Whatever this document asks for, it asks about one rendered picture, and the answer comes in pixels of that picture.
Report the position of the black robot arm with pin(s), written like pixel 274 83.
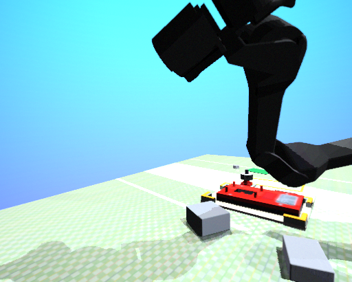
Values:
pixel 271 51

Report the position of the black and silver wheel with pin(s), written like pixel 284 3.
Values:
pixel 247 176

